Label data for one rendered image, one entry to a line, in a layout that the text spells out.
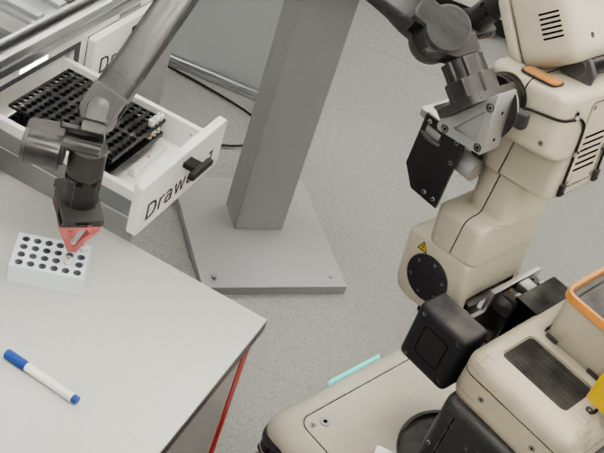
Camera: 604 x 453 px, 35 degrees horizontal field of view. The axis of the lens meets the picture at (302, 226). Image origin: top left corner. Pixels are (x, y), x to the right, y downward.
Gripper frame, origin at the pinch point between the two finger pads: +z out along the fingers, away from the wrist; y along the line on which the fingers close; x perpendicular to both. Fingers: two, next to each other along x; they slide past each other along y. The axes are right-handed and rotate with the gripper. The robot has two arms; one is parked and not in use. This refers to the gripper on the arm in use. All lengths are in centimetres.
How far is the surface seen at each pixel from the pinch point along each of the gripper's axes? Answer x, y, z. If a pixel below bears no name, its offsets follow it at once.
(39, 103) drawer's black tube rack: -2.0, -30.0, -5.9
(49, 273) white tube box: -3.2, 2.9, 4.5
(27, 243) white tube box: -5.9, -4.4, 4.5
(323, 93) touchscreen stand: 87, -88, 26
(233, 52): 95, -173, 66
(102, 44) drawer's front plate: 13, -50, -7
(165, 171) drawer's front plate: 16.0, -7.9, -9.0
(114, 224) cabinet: 30, -68, 57
